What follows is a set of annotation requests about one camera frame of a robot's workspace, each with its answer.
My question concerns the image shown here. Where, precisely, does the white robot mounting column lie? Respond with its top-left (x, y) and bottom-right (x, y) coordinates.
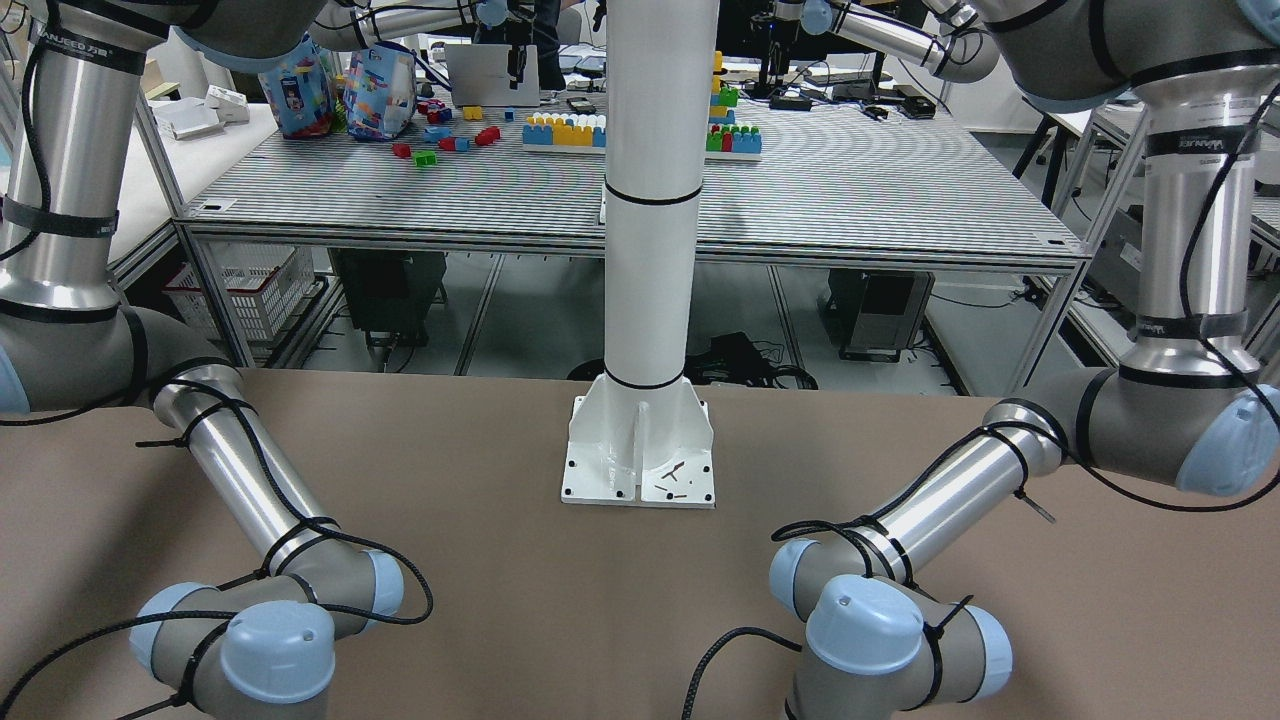
top-left (559, 1), bottom-right (718, 509)

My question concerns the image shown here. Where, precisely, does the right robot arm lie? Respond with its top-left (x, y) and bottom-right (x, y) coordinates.
top-left (3, 1), bottom-right (422, 719)

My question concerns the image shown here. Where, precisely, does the white plastic basket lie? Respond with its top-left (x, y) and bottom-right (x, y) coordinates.
top-left (163, 243), bottom-right (315, 343)

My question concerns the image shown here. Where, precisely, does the assembled toy block row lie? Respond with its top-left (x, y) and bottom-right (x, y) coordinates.
top-left (521, 113), bottom-right (608, 154)

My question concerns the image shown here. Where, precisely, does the grey control box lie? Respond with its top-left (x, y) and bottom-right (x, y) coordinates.
top-left (328, 249), bottom-right (447, 345)

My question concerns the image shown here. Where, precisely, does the striped metal work table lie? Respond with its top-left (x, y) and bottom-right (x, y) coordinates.
top-left (179, 100), bottom-right (1088, 324)

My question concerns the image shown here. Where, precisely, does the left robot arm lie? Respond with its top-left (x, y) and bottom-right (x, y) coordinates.
top-left (771, 1), bottom-right (1277, 719)

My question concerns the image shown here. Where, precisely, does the toy block bag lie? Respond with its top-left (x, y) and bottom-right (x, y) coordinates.
top-left (343, 42), bottom-right (416, 142)
top-left (259, 35), bottom-right (335, 140)

